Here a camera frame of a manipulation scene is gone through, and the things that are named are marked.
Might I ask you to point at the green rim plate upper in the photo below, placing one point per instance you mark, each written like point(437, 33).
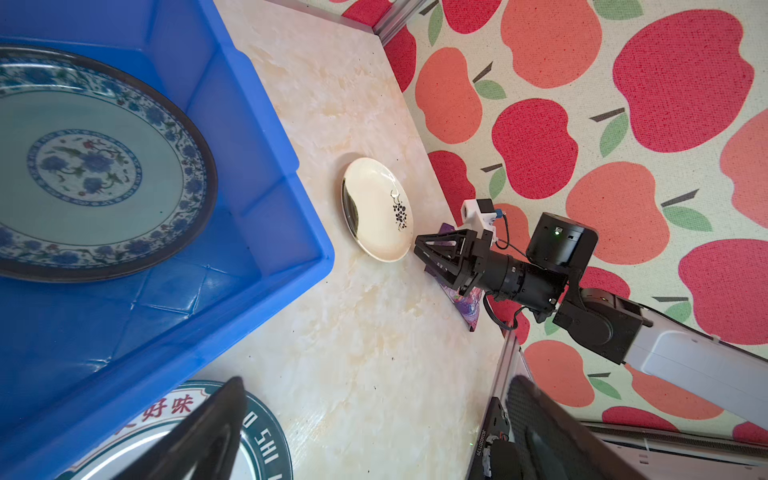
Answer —
point(263, 453)

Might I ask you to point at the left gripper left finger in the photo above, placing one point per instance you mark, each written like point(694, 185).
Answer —
point(203, 446)

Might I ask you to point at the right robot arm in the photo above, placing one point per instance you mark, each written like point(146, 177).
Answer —
point(615, 328)

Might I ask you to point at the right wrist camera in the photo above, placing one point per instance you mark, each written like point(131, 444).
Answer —
point(480, 215)

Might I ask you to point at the right aluminium post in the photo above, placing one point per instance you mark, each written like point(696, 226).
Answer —
point(397, 17)

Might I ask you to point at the teal blue floral plate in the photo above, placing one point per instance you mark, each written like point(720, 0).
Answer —
point(102, 176)

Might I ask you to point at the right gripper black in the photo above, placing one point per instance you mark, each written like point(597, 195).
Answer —
point(462, 264)

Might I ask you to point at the cream plate black spot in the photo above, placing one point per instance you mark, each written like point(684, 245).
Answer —
point(377, 210)

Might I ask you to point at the blue plastic bin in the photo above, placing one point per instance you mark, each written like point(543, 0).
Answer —
point(79, 361)

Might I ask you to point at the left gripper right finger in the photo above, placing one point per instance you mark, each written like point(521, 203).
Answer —
point(551, 444)

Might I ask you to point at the aluminium front rail frame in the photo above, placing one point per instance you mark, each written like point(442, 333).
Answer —
point(653, 453)

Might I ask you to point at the purple candy bag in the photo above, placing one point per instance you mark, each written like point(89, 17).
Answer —
point(468, 306)

